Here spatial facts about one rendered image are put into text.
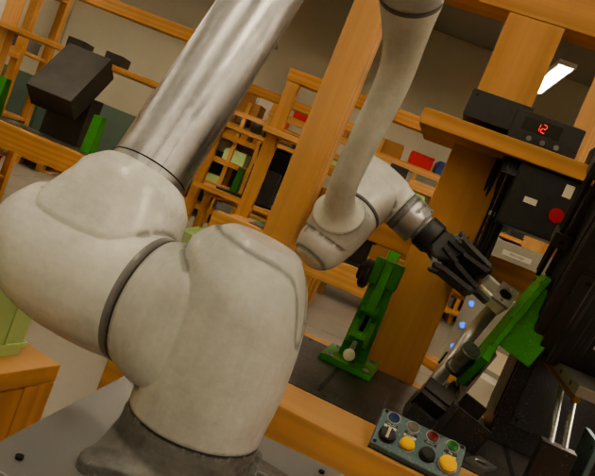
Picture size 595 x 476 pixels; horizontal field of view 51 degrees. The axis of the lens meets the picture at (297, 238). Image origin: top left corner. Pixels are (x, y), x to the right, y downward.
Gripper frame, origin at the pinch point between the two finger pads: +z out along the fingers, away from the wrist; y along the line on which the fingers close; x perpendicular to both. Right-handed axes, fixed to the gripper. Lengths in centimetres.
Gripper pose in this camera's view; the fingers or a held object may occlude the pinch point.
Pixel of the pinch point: (493, 295)
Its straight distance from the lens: 137.0
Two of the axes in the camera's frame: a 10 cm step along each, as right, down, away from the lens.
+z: 7.1, 6.9, -1.3
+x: -3.3, 5.0, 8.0
